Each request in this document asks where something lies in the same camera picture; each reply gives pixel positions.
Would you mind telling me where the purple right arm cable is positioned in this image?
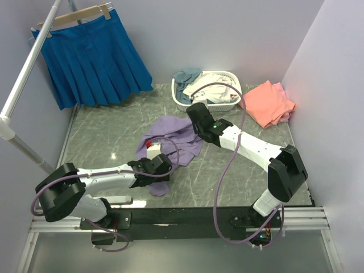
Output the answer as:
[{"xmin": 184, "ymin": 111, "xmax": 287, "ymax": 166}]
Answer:
[{"xmin": 190, "ymin": 81, "xmax": 285, "ymax": 246}]

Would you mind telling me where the folded pink t shirt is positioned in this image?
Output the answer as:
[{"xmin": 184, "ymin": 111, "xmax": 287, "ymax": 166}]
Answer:
[{"xmin": 272, "ymin": 82, "xmax": 296, "ymax": 123}]

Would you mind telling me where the blue pleated skirt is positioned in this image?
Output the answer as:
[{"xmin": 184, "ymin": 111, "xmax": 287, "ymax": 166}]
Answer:
[{"xmin": 41, "ymin": 10, "xmax": 153, "ymax": 110}]

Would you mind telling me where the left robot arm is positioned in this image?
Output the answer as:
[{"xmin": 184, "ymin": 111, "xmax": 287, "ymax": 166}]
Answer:
[{"xmin": 31, "ymin": 154, "xmax": 173, "ymax": 228}]

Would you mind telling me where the white plastic laundry basket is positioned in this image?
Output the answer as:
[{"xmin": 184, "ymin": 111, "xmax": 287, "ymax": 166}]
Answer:
[{"xmin": 171, "ymin": 69, "xmax": 242, "ymax": 112}]

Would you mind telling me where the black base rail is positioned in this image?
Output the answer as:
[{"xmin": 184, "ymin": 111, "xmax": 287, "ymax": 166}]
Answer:
[{"xmin": 78, "ymin": 206, "xmax": 284, "ymax": 242}]

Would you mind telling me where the grey blue t shirt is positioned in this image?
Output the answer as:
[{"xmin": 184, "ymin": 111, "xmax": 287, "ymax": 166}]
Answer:
[{"xmin": 173, "ymin": 69, "xmax": 202, "ymax": 105}]

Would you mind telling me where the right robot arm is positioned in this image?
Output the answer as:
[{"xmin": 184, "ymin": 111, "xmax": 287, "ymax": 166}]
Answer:
[{"xmin": 187, "ymin": 102, "xmax": 308, "ymax": 217}]

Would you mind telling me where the aluminium frame rail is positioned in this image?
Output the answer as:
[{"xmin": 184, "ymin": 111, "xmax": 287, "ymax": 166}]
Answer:
[{"xmin": 30, "ymin": 206, "xmax": 329, "ymax": 233}]

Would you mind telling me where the white t shirt in basket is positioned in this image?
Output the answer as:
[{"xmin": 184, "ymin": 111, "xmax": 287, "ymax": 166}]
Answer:
[{"xmin": 183, "ymin": 72, "xmax": 238, "ymax": 104}]

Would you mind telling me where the folded orange t shirt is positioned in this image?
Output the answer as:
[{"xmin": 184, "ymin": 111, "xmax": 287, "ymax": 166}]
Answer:
[{"xmin": 243, "ymin": 81, "xmax": 294, "ymax": 129}]

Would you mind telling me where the purple t shirt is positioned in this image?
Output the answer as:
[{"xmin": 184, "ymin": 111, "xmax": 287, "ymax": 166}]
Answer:
[{"xmin": 135, "ymin": 115, "xmax": 204, "ymax": 197}]

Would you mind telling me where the wooden clothes hanger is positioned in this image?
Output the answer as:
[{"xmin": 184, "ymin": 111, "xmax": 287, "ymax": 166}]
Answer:
[{"xmin": 51, "ymin": 2, "xmax": 113, "ymax": 28}]

